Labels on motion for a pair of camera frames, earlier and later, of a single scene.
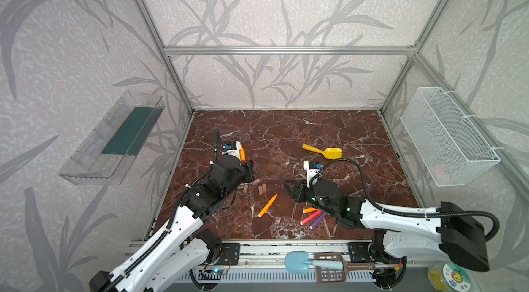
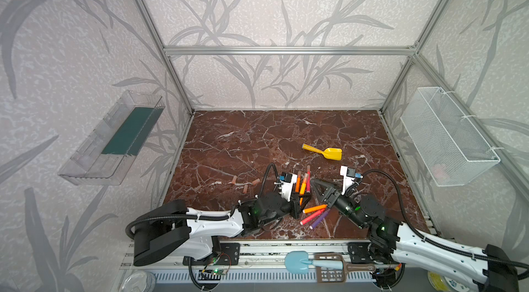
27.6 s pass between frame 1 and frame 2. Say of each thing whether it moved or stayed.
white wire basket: stayed
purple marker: stayed
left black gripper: moved
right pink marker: stayed
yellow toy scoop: stayed
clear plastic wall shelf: stayed
